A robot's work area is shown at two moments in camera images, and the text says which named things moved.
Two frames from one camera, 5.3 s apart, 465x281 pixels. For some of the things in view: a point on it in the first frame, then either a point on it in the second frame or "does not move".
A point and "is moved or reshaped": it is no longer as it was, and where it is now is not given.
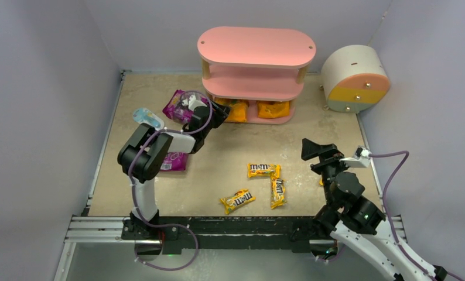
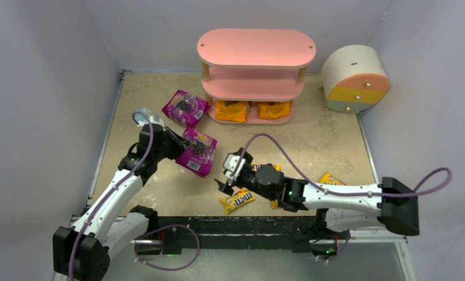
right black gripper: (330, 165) -> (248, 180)
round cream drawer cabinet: (354, 78) does not move
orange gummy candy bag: (267, 109) does not move
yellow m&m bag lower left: (240, 198) does not move
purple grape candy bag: (177, 111) does not move
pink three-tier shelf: (255, 71) does not move
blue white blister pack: (146, 116) does not move
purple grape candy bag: (174, 161) is moved or reshaped
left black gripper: (215, 114) -> (177, 142)
